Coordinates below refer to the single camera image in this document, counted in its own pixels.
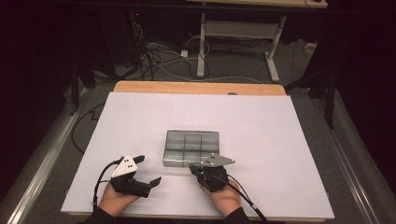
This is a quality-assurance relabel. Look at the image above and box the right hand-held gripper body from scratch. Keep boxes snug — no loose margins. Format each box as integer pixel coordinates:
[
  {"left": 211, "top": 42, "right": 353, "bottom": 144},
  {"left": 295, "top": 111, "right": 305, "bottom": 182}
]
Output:
[{"left": 195, "top": 154, "right": 236, "bottom": 193}]

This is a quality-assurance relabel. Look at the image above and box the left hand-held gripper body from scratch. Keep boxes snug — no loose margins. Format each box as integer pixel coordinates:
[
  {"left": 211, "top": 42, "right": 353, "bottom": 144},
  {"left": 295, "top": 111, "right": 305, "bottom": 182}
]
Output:
[{"left": 110, "top": 154, "right": 152, "bottom": 199}]

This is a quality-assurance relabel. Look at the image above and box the clear plastic compartment box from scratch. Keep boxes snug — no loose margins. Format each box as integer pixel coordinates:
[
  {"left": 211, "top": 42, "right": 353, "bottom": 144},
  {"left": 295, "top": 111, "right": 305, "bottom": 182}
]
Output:
[{"left": 162, "top": 130, "right": 220, "bottom": 168}]

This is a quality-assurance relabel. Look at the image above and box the person's left hand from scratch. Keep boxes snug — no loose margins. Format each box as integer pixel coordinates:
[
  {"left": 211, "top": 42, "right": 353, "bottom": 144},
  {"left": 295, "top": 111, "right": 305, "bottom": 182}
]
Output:
[{"left": 98, "top": 182, "right": 141, "bottom": 217}]

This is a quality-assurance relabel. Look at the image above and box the person's right hand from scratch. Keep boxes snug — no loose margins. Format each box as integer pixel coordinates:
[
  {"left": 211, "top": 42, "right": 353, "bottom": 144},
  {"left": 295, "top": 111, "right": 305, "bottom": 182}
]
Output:
[{"left": 199, "top": 178, "right": 242, "bottom": 217}]

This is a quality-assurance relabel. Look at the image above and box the white table cover sheet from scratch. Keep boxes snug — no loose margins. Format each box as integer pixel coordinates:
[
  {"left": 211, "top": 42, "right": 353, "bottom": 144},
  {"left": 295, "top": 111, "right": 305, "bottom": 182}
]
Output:
[{"left": 60, "top": 91, "right": 335, "bottom": 220}]

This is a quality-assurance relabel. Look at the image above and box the black stand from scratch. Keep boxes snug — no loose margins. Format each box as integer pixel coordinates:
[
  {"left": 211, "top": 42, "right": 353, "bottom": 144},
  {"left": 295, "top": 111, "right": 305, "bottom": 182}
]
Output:
[
  {"left": 284, "top": 62, "right": 339, "bottom": 130},
  {"left": 69, "top": 59, "right": 97, "bottom": 116}
]

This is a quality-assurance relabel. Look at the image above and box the white-framed desk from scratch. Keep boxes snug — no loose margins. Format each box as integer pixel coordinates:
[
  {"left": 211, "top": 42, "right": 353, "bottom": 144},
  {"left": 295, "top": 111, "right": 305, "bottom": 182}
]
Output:
[{"left": 186, "top": 0, "right": 330, "bottom": 83}]

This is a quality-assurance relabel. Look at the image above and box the small white floor box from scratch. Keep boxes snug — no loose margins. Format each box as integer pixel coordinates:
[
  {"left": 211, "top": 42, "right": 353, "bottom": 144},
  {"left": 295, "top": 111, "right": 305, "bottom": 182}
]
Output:
[{"left": 304, "top": 41, "right": 318, "bottom": 54}]

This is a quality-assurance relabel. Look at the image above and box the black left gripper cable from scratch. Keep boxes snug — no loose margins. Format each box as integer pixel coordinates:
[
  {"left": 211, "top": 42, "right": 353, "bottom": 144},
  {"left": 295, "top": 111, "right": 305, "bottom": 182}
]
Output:
[{"left": 92, "top": 158, "right": 124, "bottom": 211}]

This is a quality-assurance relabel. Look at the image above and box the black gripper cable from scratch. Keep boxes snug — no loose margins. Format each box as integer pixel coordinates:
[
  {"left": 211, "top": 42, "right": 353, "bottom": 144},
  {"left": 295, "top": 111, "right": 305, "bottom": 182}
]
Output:
[
  {"left": 211, "top": 174, "right": 269, "bottom": 224},
  {"left": 92, "top": 158, "right": 124, "bottom": 211}
]

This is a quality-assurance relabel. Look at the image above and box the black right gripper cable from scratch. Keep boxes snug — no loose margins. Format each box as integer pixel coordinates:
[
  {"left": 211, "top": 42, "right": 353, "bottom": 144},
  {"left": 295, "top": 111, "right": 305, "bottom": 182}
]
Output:
[{"left": 211, "top": 174, "right": 269, "bottom": 224}]

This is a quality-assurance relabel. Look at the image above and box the black floor cable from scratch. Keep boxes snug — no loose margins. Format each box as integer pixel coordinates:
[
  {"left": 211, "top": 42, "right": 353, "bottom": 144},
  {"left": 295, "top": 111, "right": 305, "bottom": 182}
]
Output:
[{"left": 70, "top": 102, "right": 106, "bottom": 155}]

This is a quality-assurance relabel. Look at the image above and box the metal floor rail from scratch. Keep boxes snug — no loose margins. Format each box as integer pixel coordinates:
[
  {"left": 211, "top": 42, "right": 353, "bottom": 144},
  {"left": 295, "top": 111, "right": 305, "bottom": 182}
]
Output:
[
  {"left": 311, "top": 99, "right": 379, "bottom": 224},
  {"left": 6, "top": 88, "right": 92, "bottom": 224}
]

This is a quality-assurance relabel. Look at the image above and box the white floor cable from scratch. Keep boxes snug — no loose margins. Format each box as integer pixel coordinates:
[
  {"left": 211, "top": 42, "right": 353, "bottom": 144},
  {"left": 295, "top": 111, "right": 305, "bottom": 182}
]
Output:
[{"left": 155, "top": 63, "right": 264, "bottom": 85}]

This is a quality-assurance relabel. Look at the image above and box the tangle of black cables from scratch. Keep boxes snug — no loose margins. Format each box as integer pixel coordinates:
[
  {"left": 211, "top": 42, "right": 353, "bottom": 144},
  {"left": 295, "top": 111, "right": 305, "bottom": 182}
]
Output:
[{"left": 130, "top": 21, "right": 213, "bottom": 82}]

